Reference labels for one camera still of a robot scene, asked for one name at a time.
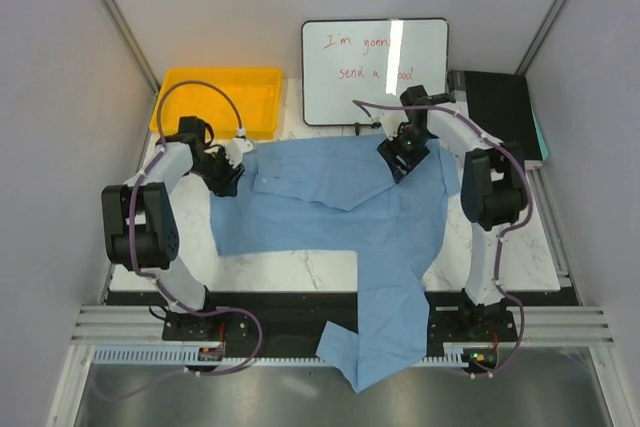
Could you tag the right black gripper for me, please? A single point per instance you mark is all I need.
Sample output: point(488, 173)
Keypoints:
point(390, 149)

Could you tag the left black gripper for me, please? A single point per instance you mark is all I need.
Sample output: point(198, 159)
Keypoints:
point(227, 185)

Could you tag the blue long sleeve shirt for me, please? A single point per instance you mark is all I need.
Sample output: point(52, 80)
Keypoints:
point(337, 194)

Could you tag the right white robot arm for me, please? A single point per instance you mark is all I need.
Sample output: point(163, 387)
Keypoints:
point(495, 196)

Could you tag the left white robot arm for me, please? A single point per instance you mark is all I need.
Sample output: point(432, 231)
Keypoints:
point(139, 226)

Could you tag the yellow plastic tray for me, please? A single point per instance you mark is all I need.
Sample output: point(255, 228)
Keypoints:
point(254, 91)

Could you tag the black binder folder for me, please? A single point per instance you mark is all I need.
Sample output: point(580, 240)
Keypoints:
point(500, 103)

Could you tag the small whiteboard with red writing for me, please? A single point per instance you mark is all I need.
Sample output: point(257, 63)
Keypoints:
point(369, 60)

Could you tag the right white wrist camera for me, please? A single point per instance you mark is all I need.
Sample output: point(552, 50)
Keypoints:
point(386, 123)

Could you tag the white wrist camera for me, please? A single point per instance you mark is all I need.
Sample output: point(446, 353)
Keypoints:
point(238, 147)
point(386, 123)

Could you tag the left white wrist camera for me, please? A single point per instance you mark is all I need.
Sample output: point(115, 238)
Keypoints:
point(238, 147)

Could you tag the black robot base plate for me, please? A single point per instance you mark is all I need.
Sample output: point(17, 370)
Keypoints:
point(293, 322)

